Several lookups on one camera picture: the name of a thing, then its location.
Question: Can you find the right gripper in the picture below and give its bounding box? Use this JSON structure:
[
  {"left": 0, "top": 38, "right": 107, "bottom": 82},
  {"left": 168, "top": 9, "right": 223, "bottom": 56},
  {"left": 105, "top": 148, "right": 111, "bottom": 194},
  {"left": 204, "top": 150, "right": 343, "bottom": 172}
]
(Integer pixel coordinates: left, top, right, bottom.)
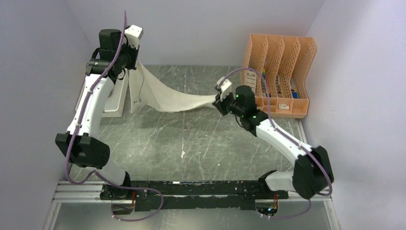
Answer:
[{"left": 212, "top": 89, "right": 244, "bottom": 117}]

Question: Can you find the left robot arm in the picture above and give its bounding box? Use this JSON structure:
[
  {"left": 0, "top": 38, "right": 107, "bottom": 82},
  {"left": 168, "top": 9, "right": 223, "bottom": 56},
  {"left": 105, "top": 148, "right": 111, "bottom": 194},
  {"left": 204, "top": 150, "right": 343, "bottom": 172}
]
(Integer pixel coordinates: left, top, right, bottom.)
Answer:
[{"left": 55, "top": 25, "right": 143, "bottom": 200}]

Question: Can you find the cream white towel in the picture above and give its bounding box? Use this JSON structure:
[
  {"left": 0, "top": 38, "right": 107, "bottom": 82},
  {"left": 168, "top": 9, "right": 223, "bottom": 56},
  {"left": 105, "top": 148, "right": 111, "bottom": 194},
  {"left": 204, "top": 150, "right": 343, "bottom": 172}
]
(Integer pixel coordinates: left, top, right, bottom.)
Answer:
[{"left": 129, "top": 61, "right": 215, "bottom": 114}]

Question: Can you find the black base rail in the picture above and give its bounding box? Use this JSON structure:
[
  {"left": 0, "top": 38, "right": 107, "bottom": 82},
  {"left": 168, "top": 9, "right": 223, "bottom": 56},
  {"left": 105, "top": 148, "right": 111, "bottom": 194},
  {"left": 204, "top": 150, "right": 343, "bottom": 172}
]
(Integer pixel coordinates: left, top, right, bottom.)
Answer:
[{"left": 99, "top": 180, "right": 288, "bottom": 212}]

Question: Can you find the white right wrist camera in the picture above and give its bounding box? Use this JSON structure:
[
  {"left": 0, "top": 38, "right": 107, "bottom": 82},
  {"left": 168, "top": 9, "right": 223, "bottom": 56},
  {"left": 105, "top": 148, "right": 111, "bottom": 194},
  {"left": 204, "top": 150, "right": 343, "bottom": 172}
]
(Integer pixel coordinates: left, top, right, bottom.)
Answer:
[{"left": 216, "top": 77, "right": 232, "bottom": 101}]

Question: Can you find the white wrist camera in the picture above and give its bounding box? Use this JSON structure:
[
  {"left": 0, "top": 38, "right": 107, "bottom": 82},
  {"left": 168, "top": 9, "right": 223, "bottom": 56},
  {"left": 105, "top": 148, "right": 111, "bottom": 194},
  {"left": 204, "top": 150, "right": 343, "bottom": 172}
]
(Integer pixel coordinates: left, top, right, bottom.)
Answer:
[
  {"left": 216, "top": 77, "right": 232, "bottom": 101},
  {"left": 124, "top": 25, "right": 144, "bottom": 49}
]

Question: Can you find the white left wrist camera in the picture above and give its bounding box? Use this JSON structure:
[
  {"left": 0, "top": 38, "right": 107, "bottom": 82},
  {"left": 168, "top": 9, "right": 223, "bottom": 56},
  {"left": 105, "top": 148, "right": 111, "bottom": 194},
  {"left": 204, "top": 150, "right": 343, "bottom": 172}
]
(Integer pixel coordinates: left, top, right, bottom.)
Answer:
[{"left": 124, "top": 25, "right": 144, "bottom": 49}]

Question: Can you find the white plastic basket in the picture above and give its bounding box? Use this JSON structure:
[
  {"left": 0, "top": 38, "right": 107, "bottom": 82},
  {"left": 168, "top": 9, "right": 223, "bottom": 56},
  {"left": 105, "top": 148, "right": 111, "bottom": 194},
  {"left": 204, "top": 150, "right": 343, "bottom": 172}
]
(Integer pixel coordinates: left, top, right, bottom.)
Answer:
[{"left": 76, "top": 71, "right": 130, "bottom": 118}]

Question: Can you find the orange file organizer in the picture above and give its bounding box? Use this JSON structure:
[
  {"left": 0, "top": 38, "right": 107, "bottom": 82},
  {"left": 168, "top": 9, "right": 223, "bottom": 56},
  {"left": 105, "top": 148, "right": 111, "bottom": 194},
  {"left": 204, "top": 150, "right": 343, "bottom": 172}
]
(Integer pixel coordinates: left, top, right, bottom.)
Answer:
[{"left": 240, "top": 34, "right": 317, "bottom": 119}]

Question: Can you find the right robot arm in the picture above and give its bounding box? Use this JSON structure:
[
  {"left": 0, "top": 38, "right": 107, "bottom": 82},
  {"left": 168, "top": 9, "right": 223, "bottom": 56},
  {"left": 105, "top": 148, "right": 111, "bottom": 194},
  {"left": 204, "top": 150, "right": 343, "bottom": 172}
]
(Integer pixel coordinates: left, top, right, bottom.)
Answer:
[{"left": 213, "top": 84, "right": 334, "bottom": 199}]

